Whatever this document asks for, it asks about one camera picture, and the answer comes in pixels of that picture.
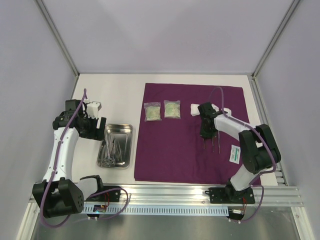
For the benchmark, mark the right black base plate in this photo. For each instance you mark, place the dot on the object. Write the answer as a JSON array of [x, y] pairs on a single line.
[[220, 196]]

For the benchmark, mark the purple surgical drape cloth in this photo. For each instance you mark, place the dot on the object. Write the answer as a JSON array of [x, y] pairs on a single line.
[[172, 150]]

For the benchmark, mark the white slotted cable duct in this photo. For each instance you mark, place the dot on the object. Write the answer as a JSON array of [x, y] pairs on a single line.
[[161, 210]]

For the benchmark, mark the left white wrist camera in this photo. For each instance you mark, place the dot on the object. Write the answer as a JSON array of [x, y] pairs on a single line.
[[93, 109]]

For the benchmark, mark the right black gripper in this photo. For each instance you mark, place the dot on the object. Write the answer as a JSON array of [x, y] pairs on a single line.
[[208, 132]]

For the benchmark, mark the aluminium frame post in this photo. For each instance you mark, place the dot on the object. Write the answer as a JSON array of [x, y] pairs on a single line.
[[294, 5], [57, 36]]

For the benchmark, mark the white gauze pad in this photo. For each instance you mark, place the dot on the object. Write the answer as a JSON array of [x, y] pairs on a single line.
[[227, 111], [194, 111]]

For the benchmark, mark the right aluminium frame post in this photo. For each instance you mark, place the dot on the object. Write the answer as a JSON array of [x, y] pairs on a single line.
[[294, 5]]

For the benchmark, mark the green gauze packet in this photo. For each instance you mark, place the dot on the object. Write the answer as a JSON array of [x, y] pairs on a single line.
[[152, 111], [172, 109]]

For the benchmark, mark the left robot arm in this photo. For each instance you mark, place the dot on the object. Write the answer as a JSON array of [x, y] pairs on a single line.
[[57, 195]]

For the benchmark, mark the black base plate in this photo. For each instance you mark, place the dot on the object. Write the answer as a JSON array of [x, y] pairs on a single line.
[[111, 196], [220, 196]]

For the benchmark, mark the plain steel surgical scissors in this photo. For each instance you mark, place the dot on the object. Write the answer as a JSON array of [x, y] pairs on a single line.
[[107, 160]]

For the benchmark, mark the right green gauze packet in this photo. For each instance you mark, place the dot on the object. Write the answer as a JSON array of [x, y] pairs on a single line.
[[172, 109]]

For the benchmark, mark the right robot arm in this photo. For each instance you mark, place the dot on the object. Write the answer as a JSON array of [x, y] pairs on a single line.
[[258, 149]]

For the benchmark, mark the aluminium mounting rail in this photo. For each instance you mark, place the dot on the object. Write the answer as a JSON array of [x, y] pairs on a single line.
[[155, 194]]

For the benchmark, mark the white green alcohol wipe packet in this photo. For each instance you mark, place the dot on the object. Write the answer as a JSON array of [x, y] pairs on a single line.
[[235, 154]]

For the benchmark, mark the stainless steel instrument tray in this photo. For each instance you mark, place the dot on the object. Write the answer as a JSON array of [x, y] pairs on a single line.
[[123, 133]]

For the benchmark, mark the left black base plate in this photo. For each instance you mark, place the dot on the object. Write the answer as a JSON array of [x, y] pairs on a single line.
[[111, 196]]

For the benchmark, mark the left green gauze packet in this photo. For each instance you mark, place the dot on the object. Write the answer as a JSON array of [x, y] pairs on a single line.
[[152, 111]]

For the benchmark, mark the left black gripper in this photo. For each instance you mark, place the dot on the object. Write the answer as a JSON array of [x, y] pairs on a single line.
[[96, 133]]

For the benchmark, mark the left aluminium frame post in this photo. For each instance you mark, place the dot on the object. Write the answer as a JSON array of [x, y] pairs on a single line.
[[57, 36]]

